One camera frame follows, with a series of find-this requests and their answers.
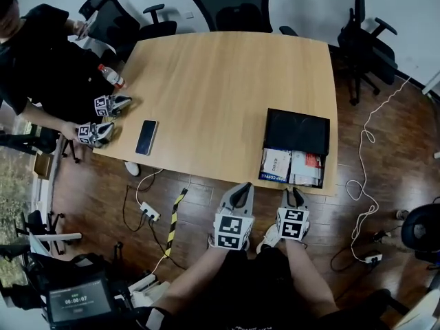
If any short white cable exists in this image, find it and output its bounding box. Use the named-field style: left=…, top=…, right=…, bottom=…
left=135, top=168, right=165, bottom=206

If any white curved furniture piece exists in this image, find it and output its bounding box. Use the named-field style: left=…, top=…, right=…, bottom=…
left=391, top=286, right=440, bottom=330

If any person's white right shoe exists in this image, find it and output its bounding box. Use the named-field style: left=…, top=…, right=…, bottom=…
left=256, top=222, right=284, bottom=254

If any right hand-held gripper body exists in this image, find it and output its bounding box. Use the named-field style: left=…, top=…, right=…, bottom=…
left=276, top=206, right=311, bottom=243

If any long white floor cable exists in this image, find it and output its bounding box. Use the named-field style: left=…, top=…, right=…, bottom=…
left=344, top=76, right=412, bottom=263

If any black cable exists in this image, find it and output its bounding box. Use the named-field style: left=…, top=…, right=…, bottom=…
left=122, top=184, right=142, bottom=234
left=330, top=230, right=373, bottom=274

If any black tripod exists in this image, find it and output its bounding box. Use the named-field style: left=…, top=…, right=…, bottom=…
left=60, top=137, right=83, bottom=165

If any black smartphone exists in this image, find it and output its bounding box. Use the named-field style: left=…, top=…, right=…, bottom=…
left=135, top=119, right=159, bottom=157

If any blue packet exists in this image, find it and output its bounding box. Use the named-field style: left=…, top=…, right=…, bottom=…
left=259, top=171, right=288, bottom=184

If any clear bottle red label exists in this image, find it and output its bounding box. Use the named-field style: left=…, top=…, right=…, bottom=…
left=97, top=63, right=127, bottom=90

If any person's left forearm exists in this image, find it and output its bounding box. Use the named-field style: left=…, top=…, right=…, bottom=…
left=153, top=245, right=228, bottom=318

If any idle hand-held gripper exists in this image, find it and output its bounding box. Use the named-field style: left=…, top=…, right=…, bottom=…
left=93, top=94, right=133, bottom=118
left=77, top=121, right=116, bottom=149

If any yellow black striped cable cover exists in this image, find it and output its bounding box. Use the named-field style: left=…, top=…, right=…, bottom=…
left=164, top=188, right=190, bottom=259

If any black equipment rig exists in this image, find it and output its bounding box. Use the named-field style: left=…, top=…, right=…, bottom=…
left=20, top=245, right=139, bottom=330

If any white side table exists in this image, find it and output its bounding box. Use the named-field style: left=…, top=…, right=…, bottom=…
left=422, top=69, right=440, bottom=99

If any person's right forearm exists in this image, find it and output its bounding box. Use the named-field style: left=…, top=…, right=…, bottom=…
left=284, top=239, right=340, bottom=315

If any white paper packet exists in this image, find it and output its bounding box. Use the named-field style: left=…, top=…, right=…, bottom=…
left=263, top=148, right=292, bottom=180

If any white plastic packet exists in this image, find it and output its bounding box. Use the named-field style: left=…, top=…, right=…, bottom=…
left=290, top=149, right=307, bottom=177

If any person's black clothing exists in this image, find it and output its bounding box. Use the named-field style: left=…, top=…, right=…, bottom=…
left=151, top=247, right=342, bottom=330

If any black round chair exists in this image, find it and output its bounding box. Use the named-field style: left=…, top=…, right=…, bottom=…
left=399, top=202, right=440, bottom=265

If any black mesh office chair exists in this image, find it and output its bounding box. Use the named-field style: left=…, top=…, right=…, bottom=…
left=78, top=0, right=178, bottom=62
left=336, top=0, right=400, bottom=107
left=186, top=0, right=298, bottom=36

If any black storage box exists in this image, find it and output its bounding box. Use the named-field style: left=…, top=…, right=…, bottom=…
left=263, top=107, right=331, bottom=157

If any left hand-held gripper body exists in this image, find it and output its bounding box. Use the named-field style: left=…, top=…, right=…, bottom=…
left=212, top=204, right=256, bottom=251

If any cardboard box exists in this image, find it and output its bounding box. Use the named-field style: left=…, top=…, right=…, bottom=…
left=33, top=153, right=53, bottom=180

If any black tablet screen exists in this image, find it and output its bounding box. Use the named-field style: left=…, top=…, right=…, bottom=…
left=45, top=276, right=115, bottom=325

